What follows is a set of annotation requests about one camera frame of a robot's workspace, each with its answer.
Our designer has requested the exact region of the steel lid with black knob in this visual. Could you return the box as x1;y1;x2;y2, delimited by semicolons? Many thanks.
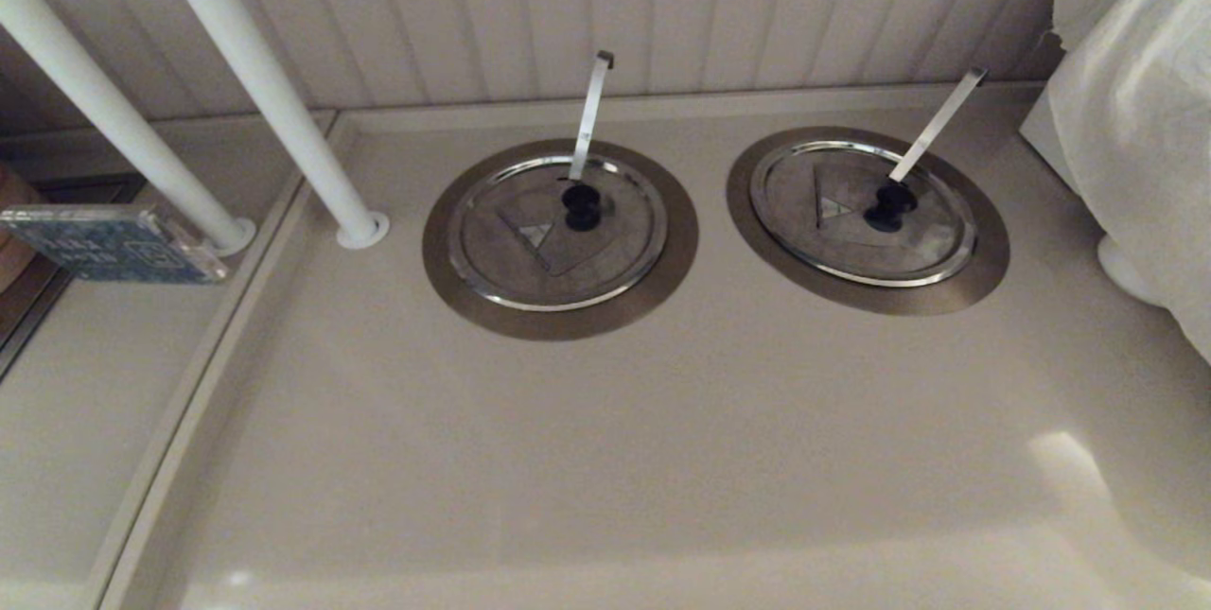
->
447;152;669;312
749;139;978;288

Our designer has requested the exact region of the white metal pole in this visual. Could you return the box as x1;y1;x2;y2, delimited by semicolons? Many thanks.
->
142;0;391;251
0;0;256;256

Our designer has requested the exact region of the blue sign in acrylic holder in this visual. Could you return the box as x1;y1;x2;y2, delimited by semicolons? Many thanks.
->
0;203;230;286

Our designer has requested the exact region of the white round base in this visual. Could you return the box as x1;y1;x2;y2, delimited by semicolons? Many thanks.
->
1097;232;1169;308

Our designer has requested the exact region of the brown wooden board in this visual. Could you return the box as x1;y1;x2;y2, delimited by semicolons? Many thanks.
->
0;161;48;294

